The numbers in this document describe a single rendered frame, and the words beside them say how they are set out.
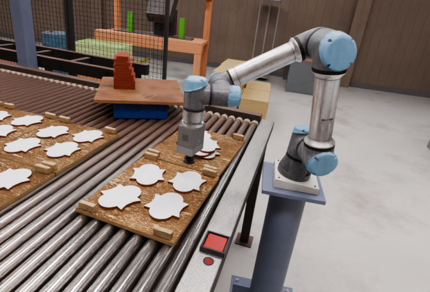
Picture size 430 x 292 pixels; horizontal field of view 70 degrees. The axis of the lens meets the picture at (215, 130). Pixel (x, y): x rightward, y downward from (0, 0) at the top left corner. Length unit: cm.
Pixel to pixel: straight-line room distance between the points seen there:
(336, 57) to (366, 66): 735
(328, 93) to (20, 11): 233
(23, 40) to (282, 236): 233
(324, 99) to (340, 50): 18
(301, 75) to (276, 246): 533
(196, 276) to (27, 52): 234
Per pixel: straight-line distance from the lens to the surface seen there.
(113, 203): 108
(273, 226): 154
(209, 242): 97
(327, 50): 106
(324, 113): 116
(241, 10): 800
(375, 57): 843
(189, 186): 117
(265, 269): 172
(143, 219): 103
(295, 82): 668
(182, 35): 508
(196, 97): 102
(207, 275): 91
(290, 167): 139
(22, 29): 285
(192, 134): 105
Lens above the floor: 159
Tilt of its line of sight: 23 degrees down
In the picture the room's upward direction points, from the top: 7 degrees clockwise
